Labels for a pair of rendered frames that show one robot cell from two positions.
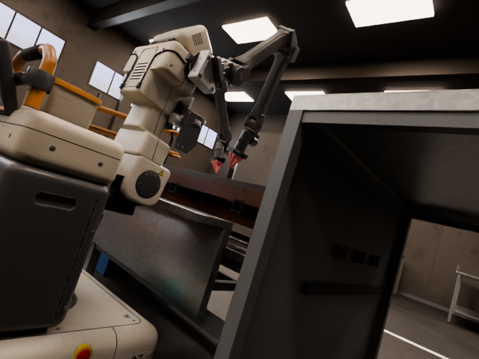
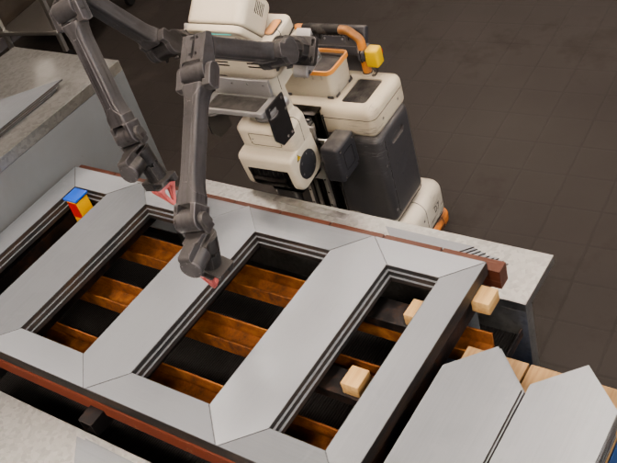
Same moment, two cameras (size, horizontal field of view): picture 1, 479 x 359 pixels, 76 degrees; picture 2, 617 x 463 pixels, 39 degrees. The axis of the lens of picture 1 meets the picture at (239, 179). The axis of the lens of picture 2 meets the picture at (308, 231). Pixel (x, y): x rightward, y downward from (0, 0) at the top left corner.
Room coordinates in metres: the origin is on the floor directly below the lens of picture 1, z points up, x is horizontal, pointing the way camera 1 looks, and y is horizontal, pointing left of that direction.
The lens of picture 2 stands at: (3.72, 0.49, 2.43)
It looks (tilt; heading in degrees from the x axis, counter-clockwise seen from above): 39 degrees down; 182
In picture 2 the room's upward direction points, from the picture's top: 18 degrees counter-clockwise
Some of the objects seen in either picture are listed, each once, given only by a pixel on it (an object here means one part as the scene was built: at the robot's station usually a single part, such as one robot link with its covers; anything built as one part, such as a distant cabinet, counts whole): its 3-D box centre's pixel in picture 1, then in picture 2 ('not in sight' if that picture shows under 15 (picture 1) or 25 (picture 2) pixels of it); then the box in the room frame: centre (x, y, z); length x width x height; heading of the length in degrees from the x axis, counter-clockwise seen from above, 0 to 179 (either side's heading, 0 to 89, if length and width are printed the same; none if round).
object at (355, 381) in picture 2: not in sight; (356, 381); (2.30, 0.44, 0.79); 0.06 x 0.05 x 0.04; 137
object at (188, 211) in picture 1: (131, 191); (341, 235); (1.60, 0.52, 0.66); 1.30 x 0.20 x 0.03; 47
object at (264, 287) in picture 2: (198, 204); (234, 276); (1.69, 0.17, 0.70); 1.66 x 0.08 x 0.05; 47
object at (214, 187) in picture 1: (179, 179); (258, 217); (1.56, 0.29, 0.80); 1.62 x 0.04 x 0.06; 47
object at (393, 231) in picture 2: not in sight; (435, 257); (1.86, 0.76, 0.70); 0.39 x 0.12 x 0.04; 47
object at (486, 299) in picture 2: not in sight; (485, 299); (2.17, 0.81, 0.79); 0.06 x 0.05 x 0.04; 137
